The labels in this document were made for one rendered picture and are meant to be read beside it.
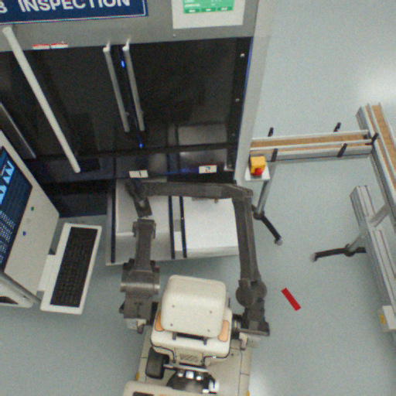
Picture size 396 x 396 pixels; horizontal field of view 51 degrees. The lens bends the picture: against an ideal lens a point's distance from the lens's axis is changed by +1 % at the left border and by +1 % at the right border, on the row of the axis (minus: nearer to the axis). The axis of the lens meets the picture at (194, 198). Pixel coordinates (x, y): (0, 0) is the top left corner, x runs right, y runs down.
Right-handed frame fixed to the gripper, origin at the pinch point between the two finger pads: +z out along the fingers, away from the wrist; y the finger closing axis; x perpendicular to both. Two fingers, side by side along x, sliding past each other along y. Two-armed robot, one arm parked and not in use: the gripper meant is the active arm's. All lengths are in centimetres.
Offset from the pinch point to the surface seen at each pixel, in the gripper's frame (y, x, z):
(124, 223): 1.8, 10.7, 8.9
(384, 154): -4, -127, 5
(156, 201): 8.5, -7.5, 9.6
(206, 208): -3.4, -30.5, 8.9
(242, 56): 15, -47, -73
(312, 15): 200, -212, 115
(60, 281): -16, 47, 13
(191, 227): -11.0, -19.8, 8.2
